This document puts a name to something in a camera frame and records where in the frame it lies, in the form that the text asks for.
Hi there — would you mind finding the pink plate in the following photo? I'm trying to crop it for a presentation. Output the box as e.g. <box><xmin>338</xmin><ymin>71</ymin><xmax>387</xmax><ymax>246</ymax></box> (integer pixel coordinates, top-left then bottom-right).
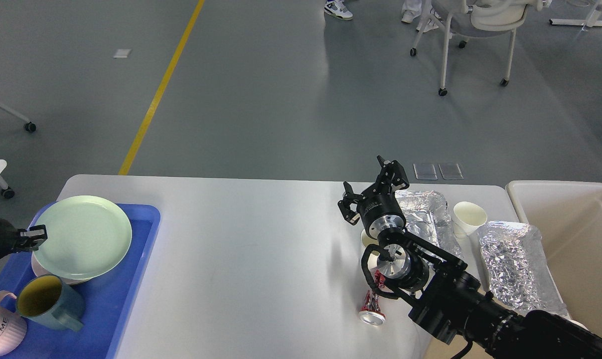
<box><xmin>30</xmin><ymin>254</ymin><xmax>96</xmax><ymax>286</ymax></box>

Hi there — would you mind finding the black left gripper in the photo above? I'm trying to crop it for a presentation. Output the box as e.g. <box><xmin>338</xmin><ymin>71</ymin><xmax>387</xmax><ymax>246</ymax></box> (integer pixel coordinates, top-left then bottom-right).
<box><xmin>0</xmin><ymin>218</ymin><xmax>48</xmax><ymax>259</ymax></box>

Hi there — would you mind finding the floor socket cover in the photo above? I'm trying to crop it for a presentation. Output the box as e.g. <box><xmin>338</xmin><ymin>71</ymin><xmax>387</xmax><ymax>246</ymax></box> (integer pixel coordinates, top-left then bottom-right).
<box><xmin>438</xmin><ymin>162</ymin><xmax>464</xmax><ymax>180</ymax></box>
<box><xmin>413</xmin><ymin>162</ymin><xmax>439</xmax><ymax>181</ymax></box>

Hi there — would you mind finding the white frame base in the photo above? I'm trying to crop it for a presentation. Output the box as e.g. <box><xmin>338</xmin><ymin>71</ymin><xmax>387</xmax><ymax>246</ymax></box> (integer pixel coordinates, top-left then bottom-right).
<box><xmin>549</xmin><ymin>0</ymin><xmax>602</xmax><ymax>30</ymax></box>

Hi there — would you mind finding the white office chair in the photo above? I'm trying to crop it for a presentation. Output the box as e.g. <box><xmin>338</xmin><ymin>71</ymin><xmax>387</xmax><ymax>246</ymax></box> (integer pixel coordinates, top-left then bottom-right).
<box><xmin>410</xmin><ymin>0</ymin><xmax>551</xmax><ymax>96</ymax></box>

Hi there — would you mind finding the floor socket cover right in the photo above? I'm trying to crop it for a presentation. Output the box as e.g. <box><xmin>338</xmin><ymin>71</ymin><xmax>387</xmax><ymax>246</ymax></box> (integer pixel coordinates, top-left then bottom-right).
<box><xmin>438</xmin><ymin>162</ymin><xmax>464</xmax><ymax>180</ymax></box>

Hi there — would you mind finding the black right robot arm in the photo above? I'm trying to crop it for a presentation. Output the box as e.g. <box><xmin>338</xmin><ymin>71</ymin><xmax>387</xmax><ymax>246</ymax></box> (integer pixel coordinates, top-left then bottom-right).
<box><xmin>338</xmin><ymin>156</ymin><xmax>602</xmax><ymax>359</ymax></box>

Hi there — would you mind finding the crumpled aluminium foil tray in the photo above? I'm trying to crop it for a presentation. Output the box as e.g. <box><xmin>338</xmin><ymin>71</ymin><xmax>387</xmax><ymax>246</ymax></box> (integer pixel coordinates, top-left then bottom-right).
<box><xmin>476</xmin><ymin>221</ymin><xmax>570</xmax><ymax>318</ymax></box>

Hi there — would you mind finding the white sneaker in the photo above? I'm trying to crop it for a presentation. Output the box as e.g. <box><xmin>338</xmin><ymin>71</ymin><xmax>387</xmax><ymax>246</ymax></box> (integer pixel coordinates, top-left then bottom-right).
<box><xmin>323</xmin><ymin>0</ymin><xmax>353</xmax><ymax>21</ymax></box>

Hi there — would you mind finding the teal mug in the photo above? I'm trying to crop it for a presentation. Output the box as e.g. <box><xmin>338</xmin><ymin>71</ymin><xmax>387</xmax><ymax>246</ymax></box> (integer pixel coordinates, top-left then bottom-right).
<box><xmin>16</xmin><ymin>274</ymin><xmax>86</xmax><ymax>332</ymax></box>

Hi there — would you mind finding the floor socket cover left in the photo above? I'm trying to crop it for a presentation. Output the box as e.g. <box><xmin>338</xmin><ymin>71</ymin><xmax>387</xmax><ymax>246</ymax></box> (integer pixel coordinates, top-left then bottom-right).
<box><xmin>413</xmin><ymin>162</ymin><xmax>439</xmax><ymax>181</ymax></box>

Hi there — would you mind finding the white paper cup under arm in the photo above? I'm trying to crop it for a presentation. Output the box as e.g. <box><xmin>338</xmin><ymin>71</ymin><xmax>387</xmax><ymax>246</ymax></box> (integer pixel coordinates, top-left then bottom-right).
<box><xmin>360</xmin><ymin>229</ymin><xmax>379</xmax><ymax>274</ymax></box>

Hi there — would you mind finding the blue plastic tray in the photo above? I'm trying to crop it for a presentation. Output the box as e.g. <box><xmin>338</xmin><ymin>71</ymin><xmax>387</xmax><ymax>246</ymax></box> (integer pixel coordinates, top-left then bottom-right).
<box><xmin>5</xmin><ymin>204</ymin><xmax>160</xmax><ymax>359</ymax></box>

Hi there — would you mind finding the light green plate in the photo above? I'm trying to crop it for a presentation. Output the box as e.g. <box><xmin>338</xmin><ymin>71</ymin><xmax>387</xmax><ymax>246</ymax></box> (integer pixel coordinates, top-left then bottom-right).
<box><xmin>34</xmin><ymin>195</ymin><xmax>132</xmax><ymax>280</ymax></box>

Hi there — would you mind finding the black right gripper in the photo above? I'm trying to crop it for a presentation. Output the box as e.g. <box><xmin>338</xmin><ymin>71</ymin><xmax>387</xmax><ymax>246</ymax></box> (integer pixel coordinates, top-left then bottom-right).
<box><xmin>338</xmin><ymin>156</ymin><xmax>410</xmax><ymax>239</ymax></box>

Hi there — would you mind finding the white chair leg with caster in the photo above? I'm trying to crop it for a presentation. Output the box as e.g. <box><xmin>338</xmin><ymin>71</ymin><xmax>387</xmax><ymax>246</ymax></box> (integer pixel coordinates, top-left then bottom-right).
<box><xmin>0</xmin><ymin>100</ymin><xmax>37</xmax><ymax>134</ymax></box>

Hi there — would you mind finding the white paper cup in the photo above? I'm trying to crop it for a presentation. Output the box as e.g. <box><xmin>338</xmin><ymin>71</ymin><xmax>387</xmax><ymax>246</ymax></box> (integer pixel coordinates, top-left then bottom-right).
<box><xmin>452</xmin><ymin>201</ymin><xmax>488</xmax><ymax>238</ymax></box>

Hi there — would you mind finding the beige plastic bin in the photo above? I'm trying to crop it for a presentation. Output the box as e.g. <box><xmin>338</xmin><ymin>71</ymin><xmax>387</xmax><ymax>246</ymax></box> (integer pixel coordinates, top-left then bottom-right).
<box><xmin>506</xmin><ymin>181</ymin><xmax>602</xmax><ymax>337</ymax></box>

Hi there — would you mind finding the crushed red soda can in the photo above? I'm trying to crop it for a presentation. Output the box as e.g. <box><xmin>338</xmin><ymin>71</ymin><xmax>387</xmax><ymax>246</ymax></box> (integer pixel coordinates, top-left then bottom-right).
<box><xmin>358</xmin><ymin>289</ymin><xmax>387</xmax><ymax>326</ymax></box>

